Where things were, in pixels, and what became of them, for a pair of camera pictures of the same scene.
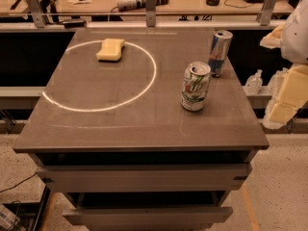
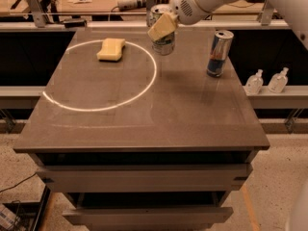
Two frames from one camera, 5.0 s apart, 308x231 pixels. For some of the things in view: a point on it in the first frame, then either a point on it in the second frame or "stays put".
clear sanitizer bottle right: (275, 82) stays put
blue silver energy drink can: (219, 51) stays put
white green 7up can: (195, 86) to (166, 45)
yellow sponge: (112, 49) stays put
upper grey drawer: (87, 178) stays put
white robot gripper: (297, 38) to (189, 9)
